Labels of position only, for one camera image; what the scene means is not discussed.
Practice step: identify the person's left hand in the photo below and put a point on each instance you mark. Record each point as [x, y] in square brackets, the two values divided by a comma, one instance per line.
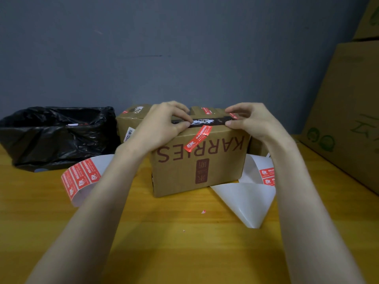
[157, 130]

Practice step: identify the person's right hand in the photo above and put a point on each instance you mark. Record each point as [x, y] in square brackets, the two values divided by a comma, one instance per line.
[263, 124]

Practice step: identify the long brown cardboard box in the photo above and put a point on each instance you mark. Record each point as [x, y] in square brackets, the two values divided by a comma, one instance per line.
[257, 147]

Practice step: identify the white printed price label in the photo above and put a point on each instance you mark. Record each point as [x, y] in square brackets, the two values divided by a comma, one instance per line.
[129, 133]

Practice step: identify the box with black tape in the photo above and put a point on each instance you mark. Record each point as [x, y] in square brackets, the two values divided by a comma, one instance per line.
[177, 174]

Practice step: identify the white backing paper strip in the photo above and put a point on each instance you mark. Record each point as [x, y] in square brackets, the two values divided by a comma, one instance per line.
[248, 201]

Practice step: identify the red sticker label strip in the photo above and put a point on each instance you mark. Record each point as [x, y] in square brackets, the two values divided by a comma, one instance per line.
[80, 174]

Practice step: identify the person's right forearm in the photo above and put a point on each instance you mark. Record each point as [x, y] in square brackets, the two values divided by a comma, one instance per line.
[314, 227]

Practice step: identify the person's left forearm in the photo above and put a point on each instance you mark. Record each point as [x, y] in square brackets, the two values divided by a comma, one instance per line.
[86, 227]

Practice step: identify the large green printed carton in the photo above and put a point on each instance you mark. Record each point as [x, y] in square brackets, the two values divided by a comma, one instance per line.
[368, 20]
[346, 100]

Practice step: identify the black plastic trash bag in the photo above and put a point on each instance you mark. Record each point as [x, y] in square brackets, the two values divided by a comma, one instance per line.
[53, 144]

